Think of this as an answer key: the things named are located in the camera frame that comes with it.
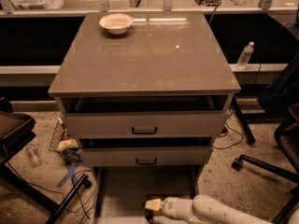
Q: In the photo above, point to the top drawer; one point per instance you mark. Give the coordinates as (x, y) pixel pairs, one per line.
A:
(144, 116)

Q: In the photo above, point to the open bottom drawer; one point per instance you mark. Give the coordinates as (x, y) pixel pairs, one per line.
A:
(121, 192)

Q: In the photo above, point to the clear bottle on floor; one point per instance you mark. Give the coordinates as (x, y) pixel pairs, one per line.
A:
(33, 155)

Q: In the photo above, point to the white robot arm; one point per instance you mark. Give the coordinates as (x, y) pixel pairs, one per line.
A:
(202, 209)

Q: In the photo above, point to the middle drawer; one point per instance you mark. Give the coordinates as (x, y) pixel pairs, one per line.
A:
(146, 151)

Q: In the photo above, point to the grey drawer cabinet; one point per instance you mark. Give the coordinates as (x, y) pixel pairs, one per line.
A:
(162, 54)

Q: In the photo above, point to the wire basket with snacks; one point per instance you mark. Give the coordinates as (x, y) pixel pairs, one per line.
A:
(62, 144)

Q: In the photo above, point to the white paper bowl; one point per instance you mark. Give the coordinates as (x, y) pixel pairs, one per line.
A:
(116, 24)

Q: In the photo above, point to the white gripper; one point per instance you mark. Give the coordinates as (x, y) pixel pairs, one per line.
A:
(172, 208)

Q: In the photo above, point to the black chair left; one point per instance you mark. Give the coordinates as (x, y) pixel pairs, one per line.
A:
(16, 131)

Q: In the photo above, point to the clear water bottle on ledge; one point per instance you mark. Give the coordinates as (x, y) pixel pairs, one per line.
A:
(245, 56)

